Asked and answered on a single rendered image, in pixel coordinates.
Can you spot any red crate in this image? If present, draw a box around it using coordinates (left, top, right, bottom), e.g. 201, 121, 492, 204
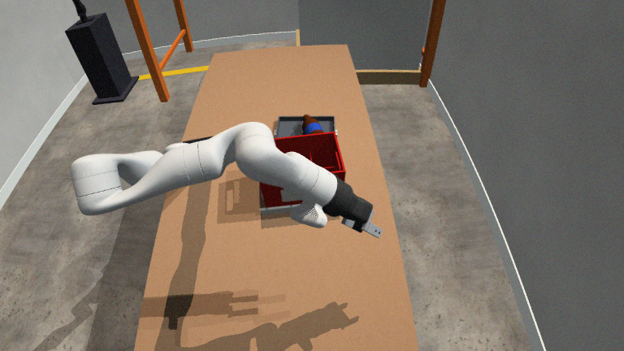
259, 132, 345, 208

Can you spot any brown bottle with blue label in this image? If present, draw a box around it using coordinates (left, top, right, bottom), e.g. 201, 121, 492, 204
302, 115, 324, 135

